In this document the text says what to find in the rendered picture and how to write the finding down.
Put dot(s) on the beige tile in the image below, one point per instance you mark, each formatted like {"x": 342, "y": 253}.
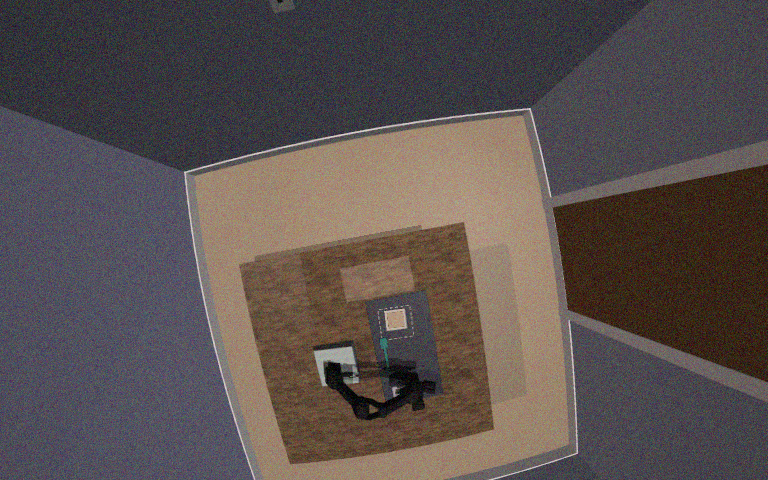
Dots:
{"x": 395, "y": 319}

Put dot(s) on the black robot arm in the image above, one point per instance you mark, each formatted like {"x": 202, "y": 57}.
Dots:
{"x": 411, "y": 393}

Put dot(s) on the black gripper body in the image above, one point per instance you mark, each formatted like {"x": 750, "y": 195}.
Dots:
{"x": 419, "y": 405}

